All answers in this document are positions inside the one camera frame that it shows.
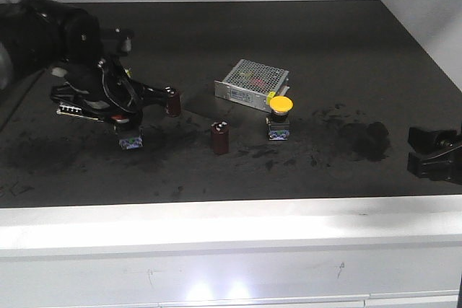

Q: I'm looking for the red mushroom push button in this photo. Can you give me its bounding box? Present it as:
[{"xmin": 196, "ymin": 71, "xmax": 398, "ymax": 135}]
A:
[{"xmin": 114, "ymin": 126, "xmax": 143, "ymax": 150}]

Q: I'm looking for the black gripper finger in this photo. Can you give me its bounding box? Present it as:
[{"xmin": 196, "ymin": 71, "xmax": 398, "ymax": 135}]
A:
[
  {"xmin": 407, "ymin": 146, "xmax": 461, "ymax": 185},
  {"xmin": 408, "ymin": 127, "xmax": 461, "ymax": 149}
]

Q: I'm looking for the metal mesh power supply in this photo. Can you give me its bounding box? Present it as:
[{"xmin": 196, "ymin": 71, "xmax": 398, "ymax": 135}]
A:
[
  {"xmin": 56, "ymin": 102, "xmax": 96, "ymax": 120},
  {"xmin": 214, "ymin": 59, "xmax": 289, "ymax": 113}
]

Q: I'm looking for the front brown cylindrical capacitor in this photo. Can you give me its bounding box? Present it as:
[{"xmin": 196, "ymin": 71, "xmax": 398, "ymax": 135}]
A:
[{"xmin": 210, "ymin": 121, "xmax": 230, "ymax": 155}]

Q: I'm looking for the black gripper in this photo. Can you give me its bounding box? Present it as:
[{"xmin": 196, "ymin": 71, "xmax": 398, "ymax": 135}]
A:
[{"xmin": 50, "ymin": 27, "xmax": 167, "ymax": 131}]

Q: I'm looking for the brown cylindrical capacitor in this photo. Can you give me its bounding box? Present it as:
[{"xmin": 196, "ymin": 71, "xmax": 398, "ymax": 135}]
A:
[
  {"xmin": 210, "ymin": 121, "xmax": 230, "ymax": 155},
  {"xmin": 165, "ymin": 87, "xmax": 181, "ymax": 117}
]

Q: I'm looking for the left metal mesh power supply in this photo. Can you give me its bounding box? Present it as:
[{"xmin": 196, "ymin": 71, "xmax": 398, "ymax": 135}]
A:
[{"xmin": 56, "ymin": 102, "xmax": 96, "ymax": 120}]

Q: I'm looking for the yellow mushroom push button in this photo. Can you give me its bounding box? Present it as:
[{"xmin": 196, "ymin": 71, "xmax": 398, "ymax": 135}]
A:
[{"xmin": 266, "ymin": 96, "xmax": 293, "ymax": 141}]

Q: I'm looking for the right metal mesh power supply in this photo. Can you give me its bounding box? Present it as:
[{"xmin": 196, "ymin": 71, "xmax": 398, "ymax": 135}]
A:
[{"xmin": 214, "ymin": 59, "xmax": 289, "ymax": 113}]

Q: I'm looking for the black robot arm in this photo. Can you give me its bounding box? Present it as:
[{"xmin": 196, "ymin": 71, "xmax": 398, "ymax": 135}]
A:
[{"xmin": 1, "ymin": 0, "xmax": 181, "ymax": 131}]

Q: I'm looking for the rear brown cylindrical capacitor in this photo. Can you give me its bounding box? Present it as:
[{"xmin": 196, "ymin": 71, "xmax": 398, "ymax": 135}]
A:
[{"xmin": 165, "ymin": 87, "xmax": 181, "ymax": 117}]

